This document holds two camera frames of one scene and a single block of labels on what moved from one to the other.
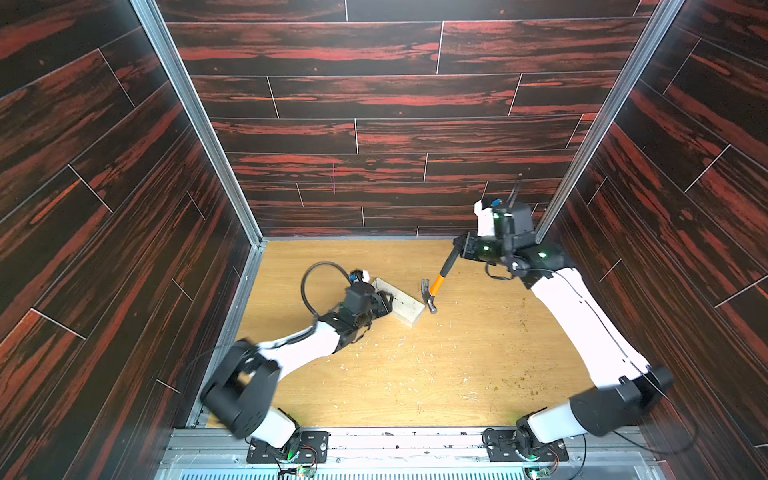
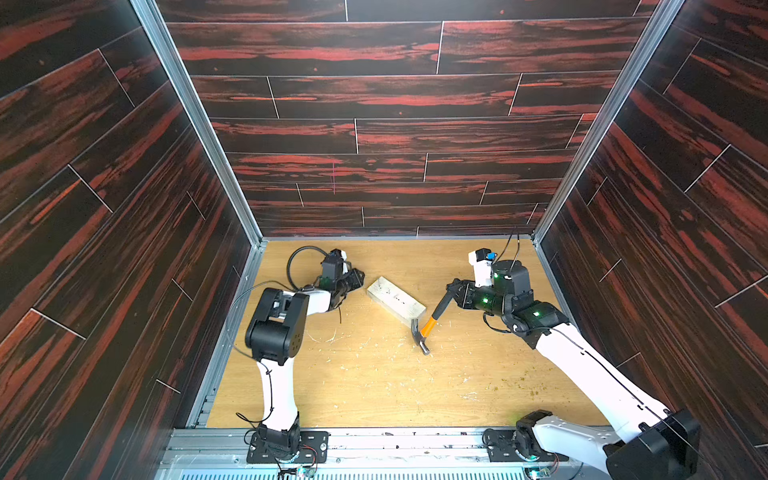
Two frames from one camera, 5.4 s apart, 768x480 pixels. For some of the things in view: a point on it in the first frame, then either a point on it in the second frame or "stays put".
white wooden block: [406, 307] stays put
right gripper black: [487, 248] to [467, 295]
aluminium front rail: [609, 453] stays put
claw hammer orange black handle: [429, 292] to [421, 336]
